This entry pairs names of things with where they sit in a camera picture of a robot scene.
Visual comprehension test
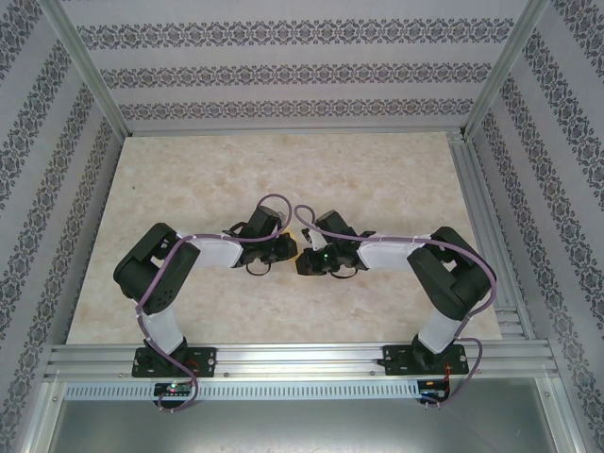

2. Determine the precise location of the grey metal sheet shelf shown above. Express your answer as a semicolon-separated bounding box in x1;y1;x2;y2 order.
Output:
46;398;577;453

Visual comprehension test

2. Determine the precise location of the long aluminium mounting rail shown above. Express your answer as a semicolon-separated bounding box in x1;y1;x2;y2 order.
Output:
44;343;561;381

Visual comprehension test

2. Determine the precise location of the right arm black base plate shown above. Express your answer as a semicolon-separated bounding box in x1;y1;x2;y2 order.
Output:
382;344;468;378

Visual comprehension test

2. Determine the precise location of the slotted grey cable duct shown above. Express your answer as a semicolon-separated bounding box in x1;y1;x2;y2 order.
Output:
62;379;452;401

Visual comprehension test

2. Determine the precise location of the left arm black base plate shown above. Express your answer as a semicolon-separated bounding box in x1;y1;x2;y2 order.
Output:
133;346;218;378

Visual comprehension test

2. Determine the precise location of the aluminium side rail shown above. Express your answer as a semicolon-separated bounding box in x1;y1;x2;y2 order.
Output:
447;131;537;341

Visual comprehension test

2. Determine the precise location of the aluminium frame post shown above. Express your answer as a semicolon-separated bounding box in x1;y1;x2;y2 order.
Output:
41;0;129;139
461;0;553;139

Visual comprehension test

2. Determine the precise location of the aluminium frame bar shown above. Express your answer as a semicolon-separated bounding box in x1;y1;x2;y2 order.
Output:
537;377;592;453
18;377;67;453

